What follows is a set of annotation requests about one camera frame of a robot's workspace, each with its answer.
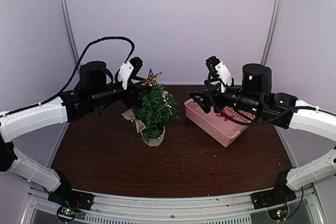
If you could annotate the burlap ribbon bow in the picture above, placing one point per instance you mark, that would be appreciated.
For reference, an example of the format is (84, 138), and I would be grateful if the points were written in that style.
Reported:
(130, 116)

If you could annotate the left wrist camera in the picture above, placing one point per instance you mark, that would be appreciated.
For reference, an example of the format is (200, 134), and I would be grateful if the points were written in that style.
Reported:
(128, 71)

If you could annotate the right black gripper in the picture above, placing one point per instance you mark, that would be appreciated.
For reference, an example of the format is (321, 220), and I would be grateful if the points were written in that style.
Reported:
(205, 106)

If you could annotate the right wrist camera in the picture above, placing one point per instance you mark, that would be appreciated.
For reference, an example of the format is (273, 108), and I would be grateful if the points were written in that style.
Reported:
(220, 72)

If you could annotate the front aluminium rail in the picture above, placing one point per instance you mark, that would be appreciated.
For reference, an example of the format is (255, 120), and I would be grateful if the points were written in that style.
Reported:
(234, 208)

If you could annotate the small green christmas tree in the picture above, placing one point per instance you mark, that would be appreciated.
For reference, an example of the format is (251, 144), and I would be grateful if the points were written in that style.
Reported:
(152, 112)

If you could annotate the right aluminium frame post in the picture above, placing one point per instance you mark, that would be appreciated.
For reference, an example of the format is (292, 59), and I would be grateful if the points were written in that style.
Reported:
(271, 31)

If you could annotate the gold glitter berry sprig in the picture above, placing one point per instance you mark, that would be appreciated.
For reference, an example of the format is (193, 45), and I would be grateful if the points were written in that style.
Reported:
(168, 101)

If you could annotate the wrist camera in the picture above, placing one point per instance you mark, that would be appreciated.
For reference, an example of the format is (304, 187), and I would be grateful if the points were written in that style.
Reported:
(220, 72)
(128, 71)

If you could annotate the pink plastic basket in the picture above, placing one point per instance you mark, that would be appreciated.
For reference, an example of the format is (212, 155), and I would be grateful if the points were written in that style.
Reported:
(218, 127)

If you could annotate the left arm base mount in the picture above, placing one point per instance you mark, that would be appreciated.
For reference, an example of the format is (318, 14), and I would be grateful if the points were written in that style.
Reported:
(71, 202)

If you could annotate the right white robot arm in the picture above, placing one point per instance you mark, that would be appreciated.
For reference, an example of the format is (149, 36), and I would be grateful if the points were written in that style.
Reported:
(254, 96)

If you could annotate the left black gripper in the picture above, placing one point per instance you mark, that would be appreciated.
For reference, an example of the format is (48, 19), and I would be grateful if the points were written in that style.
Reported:
(133, 97)

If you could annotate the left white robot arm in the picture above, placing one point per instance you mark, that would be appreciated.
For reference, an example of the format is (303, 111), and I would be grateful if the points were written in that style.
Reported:
(96, 88)

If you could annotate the red ribbon bow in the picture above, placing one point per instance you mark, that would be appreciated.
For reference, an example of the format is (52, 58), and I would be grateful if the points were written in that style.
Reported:
(225, 115)

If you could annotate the gold star ornament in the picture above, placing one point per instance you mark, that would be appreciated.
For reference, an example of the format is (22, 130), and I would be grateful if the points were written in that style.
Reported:
(151, 80)

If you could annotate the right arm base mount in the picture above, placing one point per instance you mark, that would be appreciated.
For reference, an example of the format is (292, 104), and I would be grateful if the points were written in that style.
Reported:
(275, 199)

